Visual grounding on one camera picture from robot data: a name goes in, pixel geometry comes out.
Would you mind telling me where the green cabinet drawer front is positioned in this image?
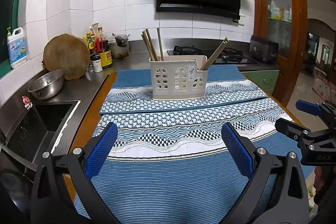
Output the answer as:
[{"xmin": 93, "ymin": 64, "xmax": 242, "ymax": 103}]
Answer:
[{"xmin": 240, "ymin": 70, "xmax": 280, "ymax": 96}]

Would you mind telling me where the black gas stove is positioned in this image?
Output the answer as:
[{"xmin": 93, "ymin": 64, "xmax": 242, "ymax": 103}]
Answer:
[{"xmin": 167, "ymin": 46, "xmax": 256, "ymax": 64}]

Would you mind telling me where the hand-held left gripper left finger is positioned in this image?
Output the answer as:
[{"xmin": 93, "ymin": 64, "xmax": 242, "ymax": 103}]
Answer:
[{"xmin": 30, "ymin": 122, "xmax": 118, "ymax": 224}]

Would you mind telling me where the round wooden cutting board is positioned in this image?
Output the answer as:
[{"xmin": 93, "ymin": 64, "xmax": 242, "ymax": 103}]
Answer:
[{"xmin": 43, "ymin": 34, "xmax": 90, "ymax": 80}]

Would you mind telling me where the dark soy sauce bottle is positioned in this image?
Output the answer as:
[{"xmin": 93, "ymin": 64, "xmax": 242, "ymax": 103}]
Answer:
[{"xmin": 98, "ymin": 38, "xmax": 113, "ymax": 68}]

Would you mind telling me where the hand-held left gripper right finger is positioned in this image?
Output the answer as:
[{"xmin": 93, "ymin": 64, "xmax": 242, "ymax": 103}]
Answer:
[{"xmin": 221, "ymin": 122, "xmax": 310, "ymax": 224}]

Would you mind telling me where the steel pressure cooker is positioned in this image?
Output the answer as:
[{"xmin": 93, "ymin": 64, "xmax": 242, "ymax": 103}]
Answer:
[{"xmin": 110, "ymin": 34, "xmax": 130, "ymax": 59}]

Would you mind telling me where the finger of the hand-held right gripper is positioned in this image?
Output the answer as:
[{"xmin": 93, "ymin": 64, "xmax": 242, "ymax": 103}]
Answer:
[
  {"xmin": 296, "ymin": 100, "xmax": 336, "ymax": 119},
  {"xmin": 275, "ymin": 118, "xmax": 313, "ymax": 144}
]

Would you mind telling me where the blue patterned woven placemat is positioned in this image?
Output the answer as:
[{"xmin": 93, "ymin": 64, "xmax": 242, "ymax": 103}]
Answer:
[
  {"xmin": 73, "ymin": 98, "xmax": 306, "ymax": 224},
  {"xmin": 100, "ymin": 64, "xmax": 268, "ymax": 115}
]

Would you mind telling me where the white detergent jug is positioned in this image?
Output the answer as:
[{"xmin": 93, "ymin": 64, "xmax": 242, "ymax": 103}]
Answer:
[{"xmin": 7, "ymin": 27, "xmax": 28, "ymax": 69}]

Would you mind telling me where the white shaker jar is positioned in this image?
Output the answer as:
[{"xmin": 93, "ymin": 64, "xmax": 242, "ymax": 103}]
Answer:
[{"xmin": 92, "ymin": 55, "xmax": 103, "ymax": 73}]

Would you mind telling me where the pile of wooden chopsticks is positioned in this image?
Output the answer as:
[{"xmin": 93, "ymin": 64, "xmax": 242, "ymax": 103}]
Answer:
[{"xmin": 141, "ymin": 28, "xmax": 229, "ymax": 71}]

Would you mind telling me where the black sink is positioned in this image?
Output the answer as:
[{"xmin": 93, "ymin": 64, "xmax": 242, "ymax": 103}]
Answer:
[{"xmin": 0, "ymin": 101, "xmax": 80, "ymax": 164}]

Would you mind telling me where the wooden glass door cabinet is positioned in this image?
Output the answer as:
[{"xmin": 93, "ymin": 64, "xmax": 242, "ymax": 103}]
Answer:
[{"xmin": 251, "ymin": 0, "xmax": 309, "ymax": 106}]

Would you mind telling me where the steel colander bowl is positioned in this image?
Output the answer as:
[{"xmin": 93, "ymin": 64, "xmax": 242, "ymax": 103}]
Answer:
[{"xmin": 28, "ymin": 69, "xmax": 66, "ymax": 101}]

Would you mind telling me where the green framed window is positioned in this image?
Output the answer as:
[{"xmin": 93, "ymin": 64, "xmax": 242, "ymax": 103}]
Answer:
[{"xmin": 0, "ymin": 0, "xmax": 32, "ymax": 77}]

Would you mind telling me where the floral cushion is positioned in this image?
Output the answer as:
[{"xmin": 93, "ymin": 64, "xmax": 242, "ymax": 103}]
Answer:
[{"xmin": 312, "ymin": 74, "xmax": 336, "ymax": 104}]

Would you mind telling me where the white utensil holder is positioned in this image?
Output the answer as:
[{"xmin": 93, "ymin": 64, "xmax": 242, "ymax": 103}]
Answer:
[{"xmin": 149, "ymin": 55, "xmax": 208, "ymax": 101}]

